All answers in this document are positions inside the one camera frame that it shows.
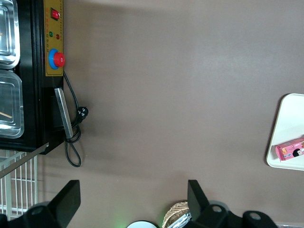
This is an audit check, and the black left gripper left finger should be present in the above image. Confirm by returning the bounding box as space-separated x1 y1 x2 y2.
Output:
0 180 82 228

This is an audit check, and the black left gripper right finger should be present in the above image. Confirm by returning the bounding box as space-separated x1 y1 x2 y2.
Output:
187 179 279 228

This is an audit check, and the cream plastic tray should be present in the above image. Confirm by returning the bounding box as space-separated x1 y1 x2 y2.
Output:
266 93 304 171

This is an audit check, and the aluminium foil container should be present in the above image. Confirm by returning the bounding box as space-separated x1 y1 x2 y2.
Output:
170 212 192 228

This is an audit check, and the light tan wicker basket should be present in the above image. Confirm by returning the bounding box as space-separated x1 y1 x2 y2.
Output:
162 201 190 228

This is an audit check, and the thin grey metal strip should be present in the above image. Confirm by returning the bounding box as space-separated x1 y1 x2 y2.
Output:
0 142 50 179

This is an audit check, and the pink cartoon snack pack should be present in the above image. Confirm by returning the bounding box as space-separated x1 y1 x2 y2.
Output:
275 135 304 163

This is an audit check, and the black heating appliance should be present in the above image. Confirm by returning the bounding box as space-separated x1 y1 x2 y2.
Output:
0 0 65 155

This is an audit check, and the stainless steel pan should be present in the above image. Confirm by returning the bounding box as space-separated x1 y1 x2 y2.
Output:
0 70 25 139
0 0 21 70

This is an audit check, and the white wire rack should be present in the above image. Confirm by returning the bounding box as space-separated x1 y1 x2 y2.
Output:
0 149 39 220

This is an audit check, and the grey metal handle bar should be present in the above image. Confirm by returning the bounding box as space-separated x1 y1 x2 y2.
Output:
54 87 74 139

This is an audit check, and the black power cable with plug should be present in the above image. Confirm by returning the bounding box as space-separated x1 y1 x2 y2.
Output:
62 70 89 168

